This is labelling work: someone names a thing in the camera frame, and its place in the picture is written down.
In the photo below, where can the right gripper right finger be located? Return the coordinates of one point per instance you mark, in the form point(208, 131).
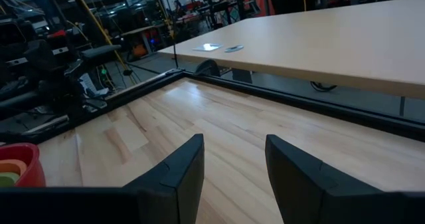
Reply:
point(305, 190)

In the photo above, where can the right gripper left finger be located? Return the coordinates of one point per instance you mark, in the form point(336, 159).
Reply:
point(172, 190)

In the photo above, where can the large red plastic bowl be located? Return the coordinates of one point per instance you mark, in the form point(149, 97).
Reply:
point(34, 171)

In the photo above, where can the orange plastic bowl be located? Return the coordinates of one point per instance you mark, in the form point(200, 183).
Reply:
point(13, 165)

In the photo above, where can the green plastic bowl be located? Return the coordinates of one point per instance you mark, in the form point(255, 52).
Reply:
point(8, 179)

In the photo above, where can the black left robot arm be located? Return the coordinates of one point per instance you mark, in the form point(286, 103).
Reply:
point(40, 56)

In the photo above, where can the thin black stand pole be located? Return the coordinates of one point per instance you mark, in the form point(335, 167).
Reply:
point(175, 48)

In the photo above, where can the light wooden neighbour table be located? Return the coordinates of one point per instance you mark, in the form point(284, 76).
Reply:
point(332, 44)

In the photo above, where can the grey flat disc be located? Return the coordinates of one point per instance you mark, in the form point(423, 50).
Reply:
point(234, 48)

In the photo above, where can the grey padded chair seat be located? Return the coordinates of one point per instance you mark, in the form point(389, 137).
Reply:
point(99, 52)

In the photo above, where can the black table frame rail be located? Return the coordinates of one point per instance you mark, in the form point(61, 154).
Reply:
point(299, 106)
point(133, 92)

